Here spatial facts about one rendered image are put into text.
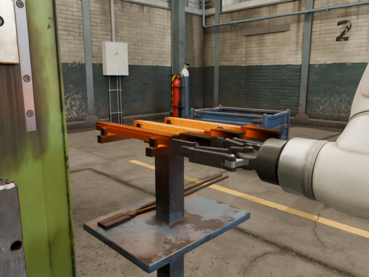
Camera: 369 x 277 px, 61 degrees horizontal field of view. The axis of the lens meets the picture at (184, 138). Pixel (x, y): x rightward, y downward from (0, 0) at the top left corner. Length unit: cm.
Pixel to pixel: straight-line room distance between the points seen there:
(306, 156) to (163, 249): 45
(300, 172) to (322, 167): 3
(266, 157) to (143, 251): 41
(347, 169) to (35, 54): 87
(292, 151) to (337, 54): 748
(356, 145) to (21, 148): 86
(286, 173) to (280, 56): 808
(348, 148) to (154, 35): 838
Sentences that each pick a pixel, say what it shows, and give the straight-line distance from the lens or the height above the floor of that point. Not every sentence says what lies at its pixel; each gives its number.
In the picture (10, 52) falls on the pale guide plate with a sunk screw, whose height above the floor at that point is 121.
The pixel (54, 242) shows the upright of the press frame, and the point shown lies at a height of 62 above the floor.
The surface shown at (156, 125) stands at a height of 102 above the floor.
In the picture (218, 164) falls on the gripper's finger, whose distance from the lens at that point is 53.
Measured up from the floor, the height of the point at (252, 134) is 100.
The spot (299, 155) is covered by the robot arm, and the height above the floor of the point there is 104.
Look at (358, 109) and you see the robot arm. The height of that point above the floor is 110.
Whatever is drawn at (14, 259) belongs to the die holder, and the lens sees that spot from 87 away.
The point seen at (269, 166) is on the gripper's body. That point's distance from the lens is 51.
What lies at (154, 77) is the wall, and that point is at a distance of 865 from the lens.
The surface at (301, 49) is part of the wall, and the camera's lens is 829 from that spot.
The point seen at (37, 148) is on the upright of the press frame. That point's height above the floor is 94.
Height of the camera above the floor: 115
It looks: 11 degrees down
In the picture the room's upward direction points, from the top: straight up
